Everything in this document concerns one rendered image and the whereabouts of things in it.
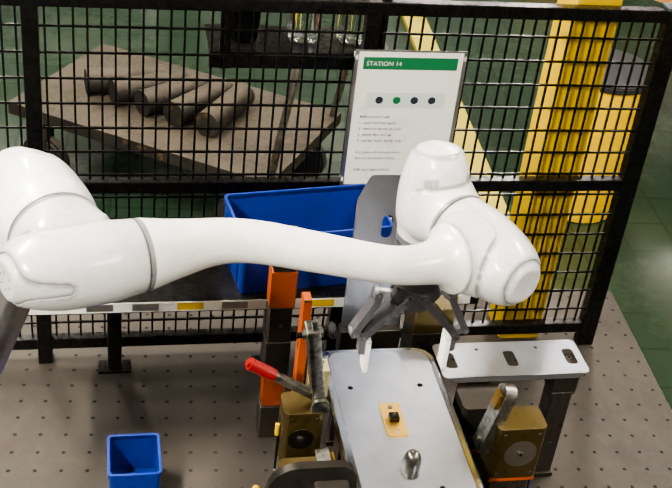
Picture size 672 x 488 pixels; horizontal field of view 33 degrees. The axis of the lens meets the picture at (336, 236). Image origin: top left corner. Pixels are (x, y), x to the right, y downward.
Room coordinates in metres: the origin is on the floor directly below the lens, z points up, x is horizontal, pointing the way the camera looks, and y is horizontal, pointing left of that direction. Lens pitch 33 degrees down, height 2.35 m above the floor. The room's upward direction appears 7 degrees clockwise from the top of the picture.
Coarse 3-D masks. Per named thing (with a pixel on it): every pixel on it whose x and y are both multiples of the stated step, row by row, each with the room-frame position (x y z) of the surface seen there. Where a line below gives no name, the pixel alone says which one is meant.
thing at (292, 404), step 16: (288, 400) 1.46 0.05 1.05; (304, 400) 1.47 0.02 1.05; (288, 416) 1.43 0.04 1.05; (304, 416) 1.43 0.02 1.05; (320, 416) 1.44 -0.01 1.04; (288, 432) 1.43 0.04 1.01; (304, 432) 1.43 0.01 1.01; (320, 432) 1.44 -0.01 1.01; (288, 448) 1.43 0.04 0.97; (304, 448) 1.43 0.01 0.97
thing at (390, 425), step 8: (384, 408) 1.52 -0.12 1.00; (392, 408) 1.53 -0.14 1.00; (400, 408) 1.53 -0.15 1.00; (384, 416) 1.50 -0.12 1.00; (392, 416) 1.50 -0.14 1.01; (400, 416) 1.51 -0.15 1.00; (384, 424) 1.48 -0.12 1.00; (392, 424) 1.49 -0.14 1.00; (400, 424) 1.49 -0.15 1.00; (392, 432) 1.47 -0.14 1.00; (400, 432) 1.47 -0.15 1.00; (408, 432) 1.47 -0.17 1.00
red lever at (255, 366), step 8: (248, 360) 1.44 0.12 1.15; (256, 360) 1.44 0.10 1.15; (248, 368) 1.43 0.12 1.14; (256, 368) 1.43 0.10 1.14; (264, 368) 1.44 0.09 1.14; (272, 368) 1.45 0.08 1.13; (264, 376) 1.43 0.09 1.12; (272, 376) 1.44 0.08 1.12; (280, 376) 1.44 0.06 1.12; (280, 384) 1.44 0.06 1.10; (288, 384) 1.44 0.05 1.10; (296, 384) 1.45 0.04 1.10; (304, 384) 1.47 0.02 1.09; (304, 392) 1.45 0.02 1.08
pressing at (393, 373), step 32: (352, 352) 1.67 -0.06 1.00; (384, 352) 1.68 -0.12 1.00; (416, 352) 1.70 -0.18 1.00; (352, 384) 1.58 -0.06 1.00; (384, 384) 1.59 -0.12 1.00; (416, 384) 1.60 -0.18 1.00; (352, 416) 1.50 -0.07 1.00; (416, 416) 1.52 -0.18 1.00; (448, 416) 1.53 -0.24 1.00; (352, 448) 1.42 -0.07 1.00; (384, 448) 1.43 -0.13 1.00; (416, 448) 1.44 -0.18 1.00; (448, 448) 1.45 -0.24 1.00; (384, 480) 1.35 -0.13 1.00; (416, 480) 1.36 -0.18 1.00; (448, 480) 1.37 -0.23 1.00; (480, 480) 1.38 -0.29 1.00
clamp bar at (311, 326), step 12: (312, 324) 1.47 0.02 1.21; (300, 336) 1.45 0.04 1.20; (312, 336) 1.44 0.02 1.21; (336, 336) 1.46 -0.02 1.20; (312, 348) 1.44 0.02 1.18; (312, 360) 1.44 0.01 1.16; (312, 372) 1.44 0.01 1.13; (312, 384) 1.44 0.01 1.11; (324, 384) 1.45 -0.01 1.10; (312, 396) 1.45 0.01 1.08; (324, 396) 1.45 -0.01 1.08
